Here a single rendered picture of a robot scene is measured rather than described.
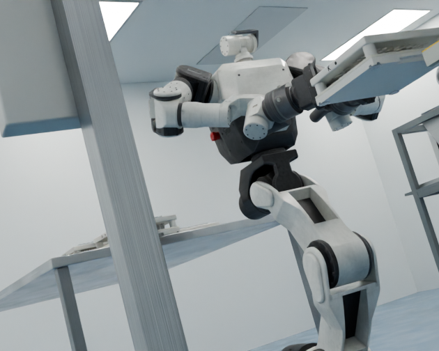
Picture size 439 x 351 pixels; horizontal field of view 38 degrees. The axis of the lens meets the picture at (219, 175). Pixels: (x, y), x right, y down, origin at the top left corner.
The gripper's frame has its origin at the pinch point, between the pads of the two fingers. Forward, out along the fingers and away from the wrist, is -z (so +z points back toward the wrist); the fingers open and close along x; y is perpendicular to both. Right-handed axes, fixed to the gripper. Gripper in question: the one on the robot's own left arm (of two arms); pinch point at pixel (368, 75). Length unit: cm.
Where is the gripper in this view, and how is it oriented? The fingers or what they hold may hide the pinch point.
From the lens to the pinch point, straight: 173.6
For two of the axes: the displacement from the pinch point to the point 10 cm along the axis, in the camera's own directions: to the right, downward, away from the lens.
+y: -9.4, 2.1, -2.8
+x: 2.7, 9.4, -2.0
